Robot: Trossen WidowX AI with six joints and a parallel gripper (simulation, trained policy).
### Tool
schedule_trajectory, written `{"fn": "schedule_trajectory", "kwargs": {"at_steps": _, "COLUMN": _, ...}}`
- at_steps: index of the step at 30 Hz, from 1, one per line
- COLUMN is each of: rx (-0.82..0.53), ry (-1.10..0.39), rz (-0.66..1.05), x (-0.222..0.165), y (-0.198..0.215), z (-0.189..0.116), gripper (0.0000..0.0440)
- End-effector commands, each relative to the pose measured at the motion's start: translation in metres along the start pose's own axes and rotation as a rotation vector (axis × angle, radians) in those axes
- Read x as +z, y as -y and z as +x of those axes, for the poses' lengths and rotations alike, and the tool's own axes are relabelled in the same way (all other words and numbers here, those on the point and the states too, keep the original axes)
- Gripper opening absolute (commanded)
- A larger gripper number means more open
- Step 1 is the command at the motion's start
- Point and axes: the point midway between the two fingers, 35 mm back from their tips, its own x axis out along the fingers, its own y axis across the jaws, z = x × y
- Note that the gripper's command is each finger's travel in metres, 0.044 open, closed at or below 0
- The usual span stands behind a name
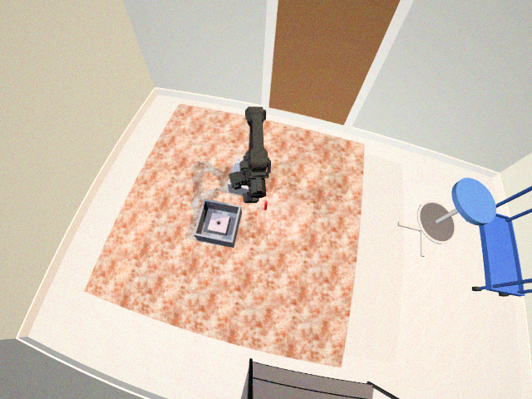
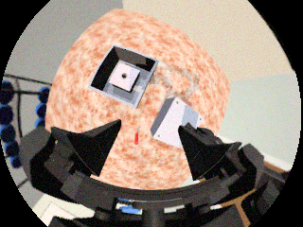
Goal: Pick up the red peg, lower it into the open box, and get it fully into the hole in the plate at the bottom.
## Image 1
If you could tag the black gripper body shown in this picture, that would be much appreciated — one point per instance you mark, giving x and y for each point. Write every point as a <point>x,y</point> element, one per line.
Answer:
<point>243,164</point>

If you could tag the white square plate with hole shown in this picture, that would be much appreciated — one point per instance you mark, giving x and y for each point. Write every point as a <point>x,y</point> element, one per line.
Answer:
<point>219,224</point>

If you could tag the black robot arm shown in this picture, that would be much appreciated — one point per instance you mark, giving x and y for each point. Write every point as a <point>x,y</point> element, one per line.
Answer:
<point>257,156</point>

